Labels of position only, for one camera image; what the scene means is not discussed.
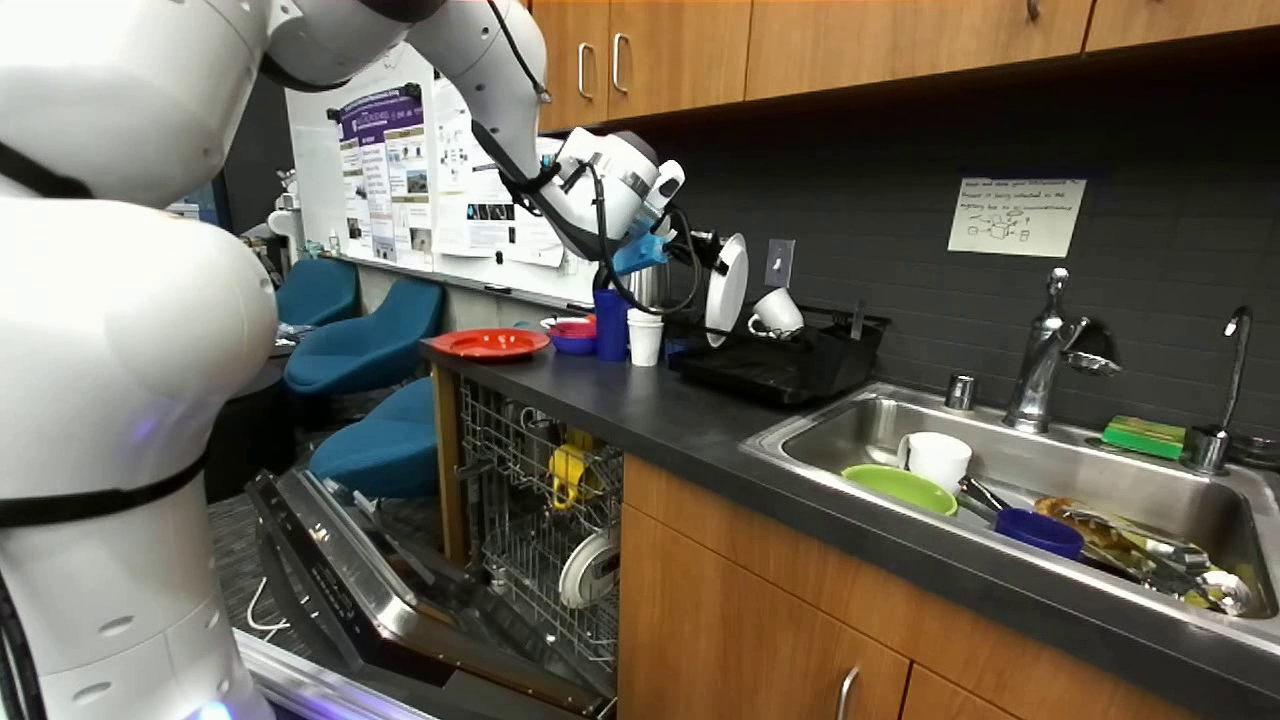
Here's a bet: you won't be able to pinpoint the chrome faucet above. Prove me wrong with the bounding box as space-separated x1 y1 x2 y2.
1009 262 1128 434

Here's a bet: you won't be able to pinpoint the white paper cup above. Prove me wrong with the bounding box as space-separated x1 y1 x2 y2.
624 302 666 371

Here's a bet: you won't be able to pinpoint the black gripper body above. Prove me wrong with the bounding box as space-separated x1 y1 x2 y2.
661 225 733 281

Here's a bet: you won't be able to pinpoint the green plate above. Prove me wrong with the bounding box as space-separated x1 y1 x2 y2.
834 454 964 521

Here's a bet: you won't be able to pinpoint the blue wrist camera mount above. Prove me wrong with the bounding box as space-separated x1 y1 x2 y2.
608 225 679 284

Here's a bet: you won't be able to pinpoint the white research poster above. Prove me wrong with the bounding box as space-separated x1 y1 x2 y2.
431 74 574 272

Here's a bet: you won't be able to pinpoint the wooden cabinet side panel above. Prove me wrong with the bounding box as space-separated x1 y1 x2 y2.
431 364 472 562

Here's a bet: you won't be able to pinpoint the wooden base cabinets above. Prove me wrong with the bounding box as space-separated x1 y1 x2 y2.
611 448 1210 720

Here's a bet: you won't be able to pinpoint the blue tumbler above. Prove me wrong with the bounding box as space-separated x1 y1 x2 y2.
590 281 639 364

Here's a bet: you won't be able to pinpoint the wooden wall cabinets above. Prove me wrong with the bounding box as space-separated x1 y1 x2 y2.
523 0 1280 141

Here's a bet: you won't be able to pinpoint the steel dishwasher door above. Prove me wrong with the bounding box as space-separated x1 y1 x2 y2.
242 462 620 720

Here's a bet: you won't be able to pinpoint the white ceramic mug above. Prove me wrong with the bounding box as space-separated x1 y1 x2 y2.
743 284 813 343

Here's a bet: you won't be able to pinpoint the blue plastic container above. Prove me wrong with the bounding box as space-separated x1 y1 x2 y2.
992 505 1088 562

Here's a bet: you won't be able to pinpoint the wire dishwasher rack with plates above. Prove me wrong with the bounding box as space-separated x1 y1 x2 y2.
462 514 624 695

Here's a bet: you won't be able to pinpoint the purple bowl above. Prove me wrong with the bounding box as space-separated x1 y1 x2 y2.
536 310 603 360

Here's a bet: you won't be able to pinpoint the whiteboard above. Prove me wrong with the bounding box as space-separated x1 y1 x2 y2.
283 37 603 310

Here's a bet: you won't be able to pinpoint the grey light switch plate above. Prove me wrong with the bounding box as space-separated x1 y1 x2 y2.
758 232 801 292

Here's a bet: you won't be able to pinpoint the red plate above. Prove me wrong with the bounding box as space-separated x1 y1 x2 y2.
422 325 554 364

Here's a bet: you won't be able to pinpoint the metal cabinet handle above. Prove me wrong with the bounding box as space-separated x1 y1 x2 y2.
570 37 598 103
608 26 637 99
830 659 869 720

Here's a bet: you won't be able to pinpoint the dirty cutlery pile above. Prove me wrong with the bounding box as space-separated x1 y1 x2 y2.
1034 493 1268 620

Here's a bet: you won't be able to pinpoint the teal chair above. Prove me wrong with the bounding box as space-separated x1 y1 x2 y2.
305 371 443 505
270 253 363 333
278 272 451 398

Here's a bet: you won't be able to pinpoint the aluminium frame rail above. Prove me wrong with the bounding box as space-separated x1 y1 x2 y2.
232 625 443 720

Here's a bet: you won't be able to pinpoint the yellow cup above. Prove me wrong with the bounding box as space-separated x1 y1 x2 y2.
545 434 598 514

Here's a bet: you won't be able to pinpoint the white floor cable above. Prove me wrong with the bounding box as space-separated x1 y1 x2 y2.
238 577 291 647

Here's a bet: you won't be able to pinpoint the green sponge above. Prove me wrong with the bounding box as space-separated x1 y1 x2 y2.
1098 410 1195 466

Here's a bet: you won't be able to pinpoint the wire dishwasher rack with mugs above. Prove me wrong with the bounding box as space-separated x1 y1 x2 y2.
454 374 629 534

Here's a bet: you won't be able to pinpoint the black dish rack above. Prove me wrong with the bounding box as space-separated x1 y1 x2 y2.
661 299 890 410

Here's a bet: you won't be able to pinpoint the white paper wall note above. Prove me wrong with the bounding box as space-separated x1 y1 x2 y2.
944 172 1093 262

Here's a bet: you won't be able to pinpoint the small chrome tap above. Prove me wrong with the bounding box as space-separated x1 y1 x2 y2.
1195 299 1260 478

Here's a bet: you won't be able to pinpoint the steel electric kettle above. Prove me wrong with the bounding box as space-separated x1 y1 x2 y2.
624 262 661 315

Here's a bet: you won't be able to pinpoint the white plate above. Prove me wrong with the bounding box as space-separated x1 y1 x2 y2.
700 227 756 340
552 525 624 615

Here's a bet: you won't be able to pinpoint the steel sink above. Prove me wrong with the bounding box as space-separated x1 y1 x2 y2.
740 379 1280 659

